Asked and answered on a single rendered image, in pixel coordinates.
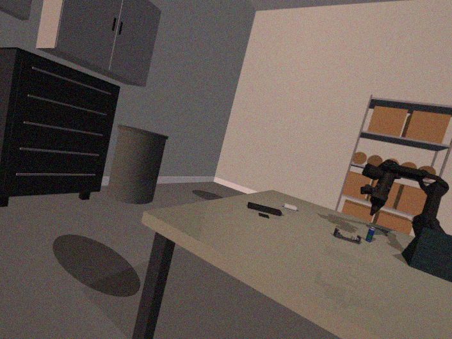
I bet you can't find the blue cylindrical battery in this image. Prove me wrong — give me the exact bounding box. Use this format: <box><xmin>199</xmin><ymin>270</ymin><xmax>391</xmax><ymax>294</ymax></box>
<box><xmin>366</xmin><ymin>226</ymin><xmax>375</xmax><ymax>242</ymax></box>

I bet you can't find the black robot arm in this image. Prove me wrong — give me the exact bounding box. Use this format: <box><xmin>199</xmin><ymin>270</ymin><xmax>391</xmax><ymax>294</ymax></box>
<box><xmin>361</xmin><ymin>159</ymin><xmax>449</xmax><ymax>236</ymax></box>

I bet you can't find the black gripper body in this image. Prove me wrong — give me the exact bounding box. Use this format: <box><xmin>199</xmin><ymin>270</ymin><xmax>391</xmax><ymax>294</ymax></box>
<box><xmin>370</xmin><ymin>182</ymin><xmax>392</xmax><ymax>204</ymax></box>

